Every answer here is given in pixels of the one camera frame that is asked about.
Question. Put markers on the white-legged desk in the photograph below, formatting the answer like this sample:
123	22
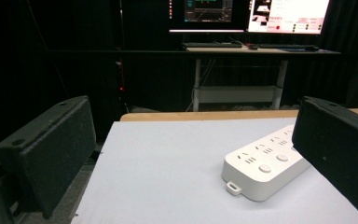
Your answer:
236	93

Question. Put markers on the dark computer monitor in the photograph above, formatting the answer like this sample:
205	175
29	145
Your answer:
207	14

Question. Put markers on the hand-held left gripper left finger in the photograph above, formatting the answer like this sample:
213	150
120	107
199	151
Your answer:
54	152

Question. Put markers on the black keyboard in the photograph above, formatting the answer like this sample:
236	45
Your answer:
281	46
212	44

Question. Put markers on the black computer mouse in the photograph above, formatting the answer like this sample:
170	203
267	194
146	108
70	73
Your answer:
252	47
311	48

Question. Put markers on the bright computer monitor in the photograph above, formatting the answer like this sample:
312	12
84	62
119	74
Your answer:
289	15

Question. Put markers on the white power strip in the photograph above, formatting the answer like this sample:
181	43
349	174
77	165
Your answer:
262	165

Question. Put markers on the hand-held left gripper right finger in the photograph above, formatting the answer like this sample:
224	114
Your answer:
338	146

